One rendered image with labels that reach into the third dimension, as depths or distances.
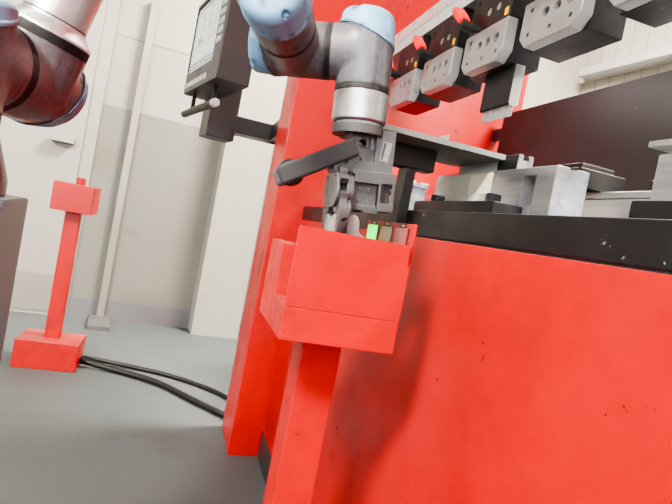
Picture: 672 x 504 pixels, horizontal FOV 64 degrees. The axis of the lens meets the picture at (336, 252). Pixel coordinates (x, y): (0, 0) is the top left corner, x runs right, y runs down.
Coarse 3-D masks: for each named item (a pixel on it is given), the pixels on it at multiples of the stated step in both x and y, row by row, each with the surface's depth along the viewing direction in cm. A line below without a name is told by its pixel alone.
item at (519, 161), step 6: (510, 156) 94; (516, 156) 92; (522, 156) 92; (498, 162) 98; (504, 162) 96; (510, 162) 94; (516, 162) 92; (522, 162) 92; (528, 162) 92; (498, 168) 97; (504, 168) 95; (510, 168) 94; (516, 168) 92
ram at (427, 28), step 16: (384, 0) 173; (400, 0) 157; (416, 0) 145; (432, 0) 134; (464, 0) 117; (400, 16) 155; (416, 16) 143; (448, 16) 123; (416, 32) 141; (400, 48) 150
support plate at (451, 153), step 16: (384, 128) 88; (400, 128) 89; (416, 144) 96; (432, 144) 93; (448, 144) 92; (464, 144) 93; (448, 160) 106; (464, 160) 103; (480, 160) 100; (496, 160) 97
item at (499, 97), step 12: (504, 72) 102; (516, 72) 99; (492, 84) 105; (504, 84) 101; (516, 84) 99; (492, 96) 104; (504, 96) 100; (516, 96) 99; (480, 108) 108; (492, 108) 104; (504, 108) 101; (492, 120) 105
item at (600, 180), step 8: (576, 168) 105; (584, 168) 104; (592, 168) 106; (600, 168) 106; (592, 176) 104; (600, 176) 105; (608, 176) 106; (616, 176) 106; (592, 184) 105; (600, 184) 105; (608, 184) 106; (616, 184) 106; (624, 184) 107
